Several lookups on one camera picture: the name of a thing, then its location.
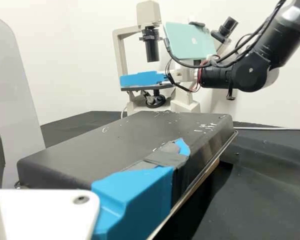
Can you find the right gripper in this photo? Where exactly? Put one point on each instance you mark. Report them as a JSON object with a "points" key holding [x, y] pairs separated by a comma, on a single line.
{"points": [[183, 74]]}

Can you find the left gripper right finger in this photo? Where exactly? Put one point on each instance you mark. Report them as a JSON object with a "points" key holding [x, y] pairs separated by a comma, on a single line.
{"points": [[135, 197]]}

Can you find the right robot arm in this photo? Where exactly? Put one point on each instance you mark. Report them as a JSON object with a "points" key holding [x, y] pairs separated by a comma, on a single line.
{"points": [[265, 62]]}

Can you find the cream microscope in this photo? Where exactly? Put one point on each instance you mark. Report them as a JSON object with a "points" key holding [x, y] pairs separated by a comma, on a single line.
{"points": [[130, 40]]}

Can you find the black tray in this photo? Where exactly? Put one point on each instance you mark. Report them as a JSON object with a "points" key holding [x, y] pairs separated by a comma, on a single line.
{"points": [[115, 145]]}

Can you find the right wrist camera phone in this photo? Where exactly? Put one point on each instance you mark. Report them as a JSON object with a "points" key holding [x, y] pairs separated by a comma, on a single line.
{"points": [[187, 40]]}

